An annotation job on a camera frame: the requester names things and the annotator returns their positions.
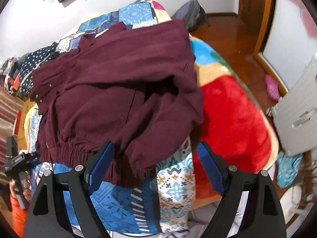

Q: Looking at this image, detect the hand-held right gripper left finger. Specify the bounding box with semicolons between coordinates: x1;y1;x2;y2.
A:
25;141;116;238

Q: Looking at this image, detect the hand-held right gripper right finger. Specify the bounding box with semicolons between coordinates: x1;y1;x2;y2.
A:
196;141;288;238

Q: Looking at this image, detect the maroon button shirt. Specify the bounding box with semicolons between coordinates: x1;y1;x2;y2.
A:
29;19;205;189

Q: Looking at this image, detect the person's left forearm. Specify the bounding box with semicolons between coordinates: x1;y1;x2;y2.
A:
9;195;30;237

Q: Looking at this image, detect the person's left hand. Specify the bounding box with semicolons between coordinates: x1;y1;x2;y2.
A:
9;175;33;202

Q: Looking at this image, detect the red colourful fleece blanket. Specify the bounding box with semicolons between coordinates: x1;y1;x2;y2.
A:
189;36;277;204

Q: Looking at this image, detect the blue patchwork blanket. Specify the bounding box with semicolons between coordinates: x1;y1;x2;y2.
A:
23;0;199;236

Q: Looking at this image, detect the grey cloth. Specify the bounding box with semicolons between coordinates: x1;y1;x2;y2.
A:
188;202;224;238

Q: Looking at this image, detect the striped pink curtain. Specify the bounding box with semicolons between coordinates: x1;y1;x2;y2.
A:
0;89;26;180

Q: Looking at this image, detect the teal cloth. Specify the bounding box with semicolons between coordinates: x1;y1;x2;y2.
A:
276;152;304;189

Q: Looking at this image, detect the navy polka dot cloth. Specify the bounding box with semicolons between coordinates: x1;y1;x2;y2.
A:
18;45;60;98

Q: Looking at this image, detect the pink slipper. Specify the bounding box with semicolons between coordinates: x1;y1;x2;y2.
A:
264;74;281;102

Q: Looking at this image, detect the white hard suitcase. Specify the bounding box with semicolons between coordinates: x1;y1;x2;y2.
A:
272;53;317;157

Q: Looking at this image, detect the grey backpack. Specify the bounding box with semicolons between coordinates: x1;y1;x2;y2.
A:
171;0;211;32

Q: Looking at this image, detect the white heart-print sliding door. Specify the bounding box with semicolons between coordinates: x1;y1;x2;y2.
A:
253;0;317;95

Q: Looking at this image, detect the brown wooden door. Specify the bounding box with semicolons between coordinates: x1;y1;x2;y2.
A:
238;0;267;34

